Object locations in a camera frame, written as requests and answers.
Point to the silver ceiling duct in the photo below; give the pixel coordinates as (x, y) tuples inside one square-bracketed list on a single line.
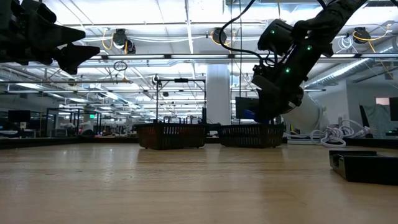
[(320, 81)]

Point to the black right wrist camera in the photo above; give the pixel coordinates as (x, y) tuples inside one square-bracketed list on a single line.
[(264, 84)]

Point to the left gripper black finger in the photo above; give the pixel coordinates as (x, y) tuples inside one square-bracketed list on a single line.
[(56, 35), (77, 56)]

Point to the white cylindrical projector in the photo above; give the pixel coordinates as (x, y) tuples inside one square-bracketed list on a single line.
[(311, 115)]

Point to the grey-green cloth cover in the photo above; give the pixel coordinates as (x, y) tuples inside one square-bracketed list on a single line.
[(377, 121)]

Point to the white building column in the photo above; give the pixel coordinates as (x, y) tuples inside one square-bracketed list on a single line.
[(218, 93)]

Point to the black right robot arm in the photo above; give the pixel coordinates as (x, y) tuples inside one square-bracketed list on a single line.
[(326, 18)]

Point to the black background frame stand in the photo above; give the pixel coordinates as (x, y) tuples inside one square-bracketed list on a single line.
[(181, 80)]

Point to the small black monitor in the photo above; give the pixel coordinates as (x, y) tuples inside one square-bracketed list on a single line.
[(18, 115)]

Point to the black mesh basket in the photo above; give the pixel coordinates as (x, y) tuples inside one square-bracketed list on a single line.
[(248, 137), (171, 137)]

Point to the black rectangular case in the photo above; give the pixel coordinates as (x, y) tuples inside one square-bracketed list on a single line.
[(363, 168)]

